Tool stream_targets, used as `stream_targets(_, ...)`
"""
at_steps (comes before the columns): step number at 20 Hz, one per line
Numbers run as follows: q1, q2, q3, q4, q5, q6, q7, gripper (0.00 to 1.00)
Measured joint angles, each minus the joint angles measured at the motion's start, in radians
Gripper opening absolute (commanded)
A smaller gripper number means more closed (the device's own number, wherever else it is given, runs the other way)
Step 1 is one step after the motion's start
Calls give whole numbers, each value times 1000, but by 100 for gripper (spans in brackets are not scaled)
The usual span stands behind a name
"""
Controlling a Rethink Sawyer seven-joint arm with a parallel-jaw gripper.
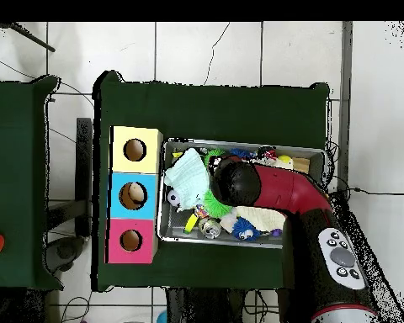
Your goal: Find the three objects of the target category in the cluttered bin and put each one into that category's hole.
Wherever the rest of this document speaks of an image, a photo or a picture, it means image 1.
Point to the light blue round object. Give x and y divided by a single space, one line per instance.
161 319

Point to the blue spiky rubber ball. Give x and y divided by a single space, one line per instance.
240 153

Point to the cream waffle cloth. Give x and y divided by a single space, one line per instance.
262 217

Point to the green spiky rubber ball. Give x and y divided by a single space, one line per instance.
217 209

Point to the black upright panel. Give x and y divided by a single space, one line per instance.
84 168

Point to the small soccer ball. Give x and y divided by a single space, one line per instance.
173 198

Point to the dark thin rod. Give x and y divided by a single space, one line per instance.
30 37

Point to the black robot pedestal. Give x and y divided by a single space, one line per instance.
205 309

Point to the blue spiky ball with eyes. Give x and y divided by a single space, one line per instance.
244 228

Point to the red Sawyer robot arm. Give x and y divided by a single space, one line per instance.
282 188

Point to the grey rounded object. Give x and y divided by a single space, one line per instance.
65 250

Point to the green spiky ball with eyes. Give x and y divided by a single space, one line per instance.
211 155

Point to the crushed black red can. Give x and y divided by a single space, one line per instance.
267 153

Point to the yellow ball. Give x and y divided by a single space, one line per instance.
285 159

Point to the mint green waffle cloth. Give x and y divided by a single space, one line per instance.
188 178

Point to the shallow clear mesh bin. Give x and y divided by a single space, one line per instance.
176 230

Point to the crushed silver can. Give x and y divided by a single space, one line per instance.
209 228

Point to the wooden box with three holes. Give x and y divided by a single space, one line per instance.
121 165

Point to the dark green table cloth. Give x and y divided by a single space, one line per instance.
205 111
13 168

